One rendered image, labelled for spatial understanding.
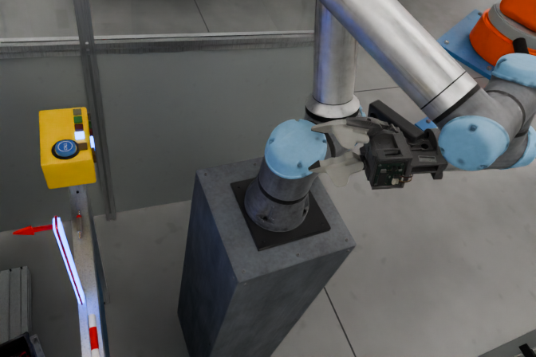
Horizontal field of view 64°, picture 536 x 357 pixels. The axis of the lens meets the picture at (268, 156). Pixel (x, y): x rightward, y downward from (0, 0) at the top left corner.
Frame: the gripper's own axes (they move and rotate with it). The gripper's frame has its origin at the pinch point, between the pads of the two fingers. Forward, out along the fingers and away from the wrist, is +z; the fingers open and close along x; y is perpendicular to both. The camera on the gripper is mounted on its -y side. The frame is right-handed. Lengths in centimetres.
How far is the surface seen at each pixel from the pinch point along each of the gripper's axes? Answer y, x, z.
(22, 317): -24, 105, 100
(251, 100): -82, 52, 10
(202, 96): -76, 45, 28
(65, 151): -15, 12, 50
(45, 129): -21, 11, 56
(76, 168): -14, 16, 49
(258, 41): -78, 24, 7
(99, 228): -68, 110, 83
